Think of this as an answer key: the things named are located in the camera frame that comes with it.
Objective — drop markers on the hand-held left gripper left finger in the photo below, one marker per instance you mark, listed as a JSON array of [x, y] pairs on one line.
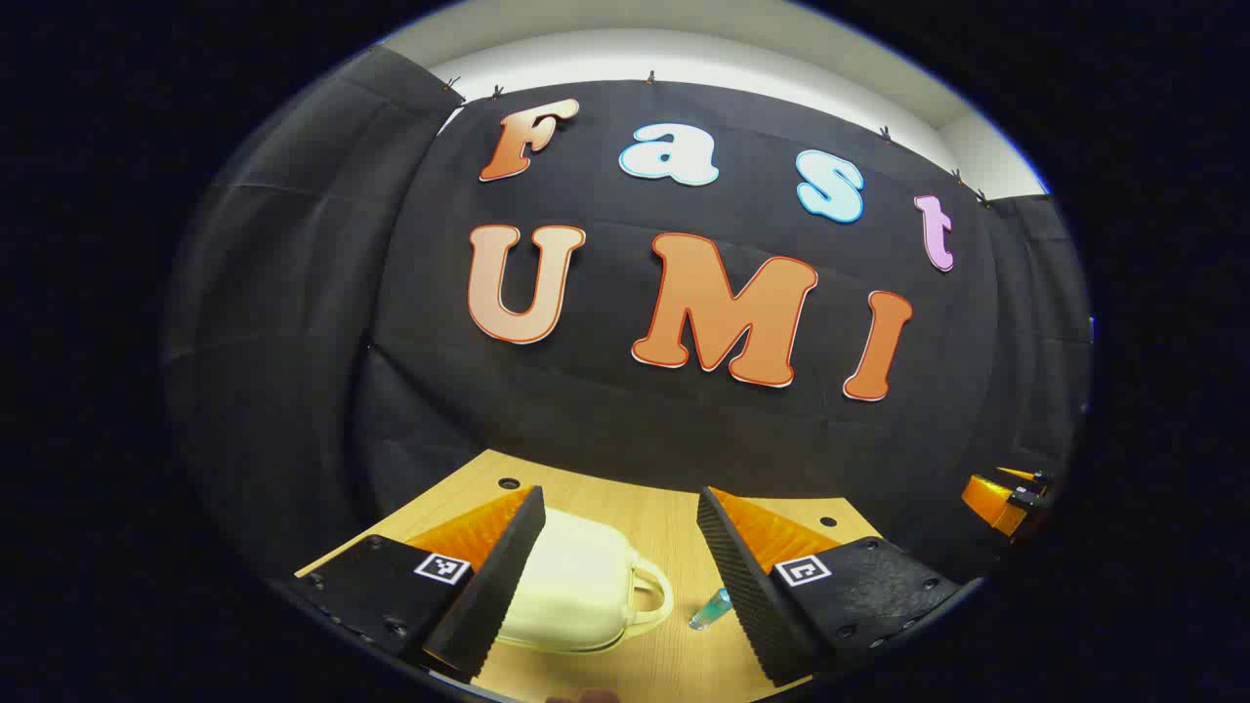
[[498, 576]]

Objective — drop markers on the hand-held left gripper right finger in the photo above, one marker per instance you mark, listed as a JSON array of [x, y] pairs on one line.
[[737, 586]]

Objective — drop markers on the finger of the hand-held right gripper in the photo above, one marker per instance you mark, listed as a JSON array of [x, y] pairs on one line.
[[1020, 475], [988, 500]]

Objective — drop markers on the blue skin care bottle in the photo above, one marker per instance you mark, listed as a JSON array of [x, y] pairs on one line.
[[710, 609]]

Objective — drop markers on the pale yellow suitcase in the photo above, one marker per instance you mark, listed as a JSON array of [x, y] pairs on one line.
[[576, 586]]

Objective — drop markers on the row of small cloth clips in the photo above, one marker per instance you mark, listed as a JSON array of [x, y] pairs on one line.
[[650, 77]]

